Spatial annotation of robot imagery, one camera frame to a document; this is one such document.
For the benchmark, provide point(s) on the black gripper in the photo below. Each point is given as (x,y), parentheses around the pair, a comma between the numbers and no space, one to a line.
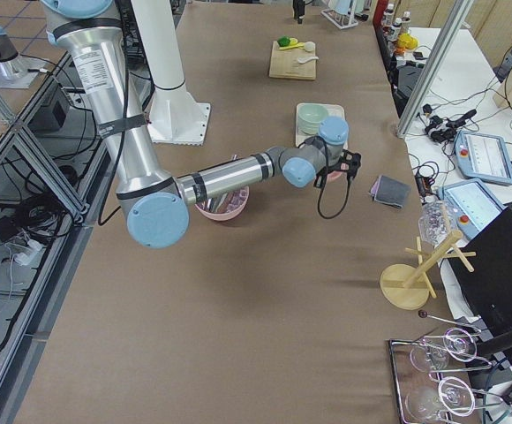
(335,170)

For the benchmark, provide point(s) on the white ceramic spoon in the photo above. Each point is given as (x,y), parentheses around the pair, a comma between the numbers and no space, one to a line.
(305,60)

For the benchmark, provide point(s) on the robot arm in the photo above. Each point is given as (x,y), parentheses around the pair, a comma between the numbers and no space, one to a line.
(155,203)

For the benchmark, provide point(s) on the mint green bowl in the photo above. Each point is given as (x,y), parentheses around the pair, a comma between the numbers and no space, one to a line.
(309,117)

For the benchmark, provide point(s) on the pink bowl with ice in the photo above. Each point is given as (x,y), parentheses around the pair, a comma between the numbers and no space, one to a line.
(234,205)

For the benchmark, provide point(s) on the grey folded cloth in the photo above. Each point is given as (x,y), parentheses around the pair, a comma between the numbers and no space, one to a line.
(389,191)

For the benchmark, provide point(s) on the cream rabbit tray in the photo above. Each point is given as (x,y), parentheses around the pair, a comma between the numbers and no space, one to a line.
(334,110)

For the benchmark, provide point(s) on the wooden cutting board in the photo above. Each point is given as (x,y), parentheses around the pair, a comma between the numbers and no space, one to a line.
(283,64)

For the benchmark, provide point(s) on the white steamed bun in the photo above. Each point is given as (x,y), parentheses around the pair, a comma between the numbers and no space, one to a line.
(309,46)

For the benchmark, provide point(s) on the upper teach pendant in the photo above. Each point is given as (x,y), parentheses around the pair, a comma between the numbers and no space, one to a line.
(483,156)

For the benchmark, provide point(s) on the teach pendant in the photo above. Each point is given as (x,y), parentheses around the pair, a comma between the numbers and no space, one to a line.
(483,156)
(474,205)

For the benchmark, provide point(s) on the lower teach pendant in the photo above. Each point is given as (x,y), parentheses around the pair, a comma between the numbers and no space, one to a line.
(474,205)

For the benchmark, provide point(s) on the wooden mug tree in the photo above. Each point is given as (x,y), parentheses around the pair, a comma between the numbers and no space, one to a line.
(409,287)

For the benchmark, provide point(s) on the green lime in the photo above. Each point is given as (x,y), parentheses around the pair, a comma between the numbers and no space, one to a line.
(283,41)

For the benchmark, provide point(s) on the metal ice scoop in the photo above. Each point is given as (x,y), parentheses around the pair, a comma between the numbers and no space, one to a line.
(213,204)

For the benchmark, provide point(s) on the metal glass rack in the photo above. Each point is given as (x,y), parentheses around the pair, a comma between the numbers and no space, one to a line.
(431,376)

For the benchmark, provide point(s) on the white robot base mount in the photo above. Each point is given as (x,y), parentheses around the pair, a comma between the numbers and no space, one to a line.
(174,116)

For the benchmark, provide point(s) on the aluminium frame post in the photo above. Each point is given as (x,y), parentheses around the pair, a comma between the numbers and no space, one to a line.
(439,52)

